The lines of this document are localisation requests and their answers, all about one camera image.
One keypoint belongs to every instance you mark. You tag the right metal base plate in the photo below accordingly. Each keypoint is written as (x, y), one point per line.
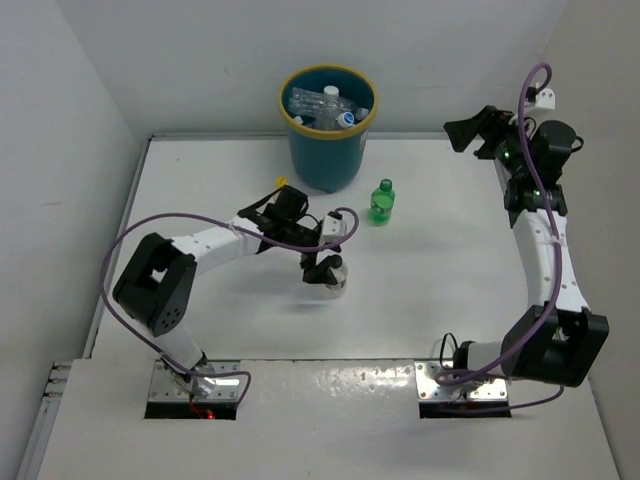
(480, 392)

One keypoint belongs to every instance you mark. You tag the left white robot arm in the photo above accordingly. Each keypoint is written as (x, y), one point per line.
(155, 286)

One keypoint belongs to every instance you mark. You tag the bottle with blue label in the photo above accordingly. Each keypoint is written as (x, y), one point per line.
(346, 120)

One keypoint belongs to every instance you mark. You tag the blue bin yellow rim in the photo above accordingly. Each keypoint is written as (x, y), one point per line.
(328, 160)

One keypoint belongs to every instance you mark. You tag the green plastic bottle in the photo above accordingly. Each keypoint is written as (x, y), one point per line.
(382, 201)

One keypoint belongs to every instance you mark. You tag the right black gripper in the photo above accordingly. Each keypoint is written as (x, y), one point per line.
(490, 123)

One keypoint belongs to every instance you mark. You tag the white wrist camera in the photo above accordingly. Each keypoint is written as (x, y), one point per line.
(333, 230)
(542, 100)

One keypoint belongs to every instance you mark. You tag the small bottle black cap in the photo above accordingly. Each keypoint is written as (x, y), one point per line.
(337, 271)

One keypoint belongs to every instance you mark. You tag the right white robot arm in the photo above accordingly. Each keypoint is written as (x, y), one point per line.
(558, 338)

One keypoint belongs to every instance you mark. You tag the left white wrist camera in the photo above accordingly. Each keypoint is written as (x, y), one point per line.
(333, 230)

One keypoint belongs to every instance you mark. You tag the square clear bottle white cap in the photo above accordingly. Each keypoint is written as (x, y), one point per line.
(327, 119)

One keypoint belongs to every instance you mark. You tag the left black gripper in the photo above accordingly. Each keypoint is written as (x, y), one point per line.
(316, 273)

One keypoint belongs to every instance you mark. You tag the small bottle yellow cap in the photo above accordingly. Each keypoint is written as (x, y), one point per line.
(282, 181)

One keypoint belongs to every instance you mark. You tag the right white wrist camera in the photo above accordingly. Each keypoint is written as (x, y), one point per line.
(542, 100)

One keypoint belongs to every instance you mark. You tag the metal base plate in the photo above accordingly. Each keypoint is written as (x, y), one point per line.
(480, 392)
(167, 387)

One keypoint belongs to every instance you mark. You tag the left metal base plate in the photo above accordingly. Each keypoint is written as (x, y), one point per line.
(167, 387)

